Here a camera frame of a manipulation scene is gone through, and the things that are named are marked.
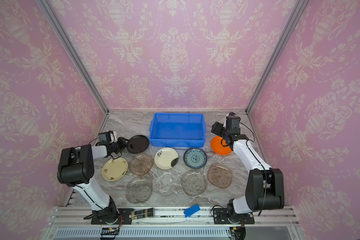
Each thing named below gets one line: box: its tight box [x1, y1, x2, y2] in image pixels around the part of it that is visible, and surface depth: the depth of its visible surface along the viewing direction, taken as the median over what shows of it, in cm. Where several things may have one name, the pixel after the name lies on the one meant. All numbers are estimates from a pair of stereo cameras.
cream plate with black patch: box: [154, 147, 179, 170], surface depth 96 cm
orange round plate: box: [210, 135, 232, 156], surface depth 99 cm
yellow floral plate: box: [102, 157, 129, 182], surface depth 92 cm
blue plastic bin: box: [149, 112, 207, 148], surface depth 111 cm
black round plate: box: [126, 135, 150, 154], surface depth 101 cm
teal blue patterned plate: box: [183, 147, 208, 169], surface depth 96 cm
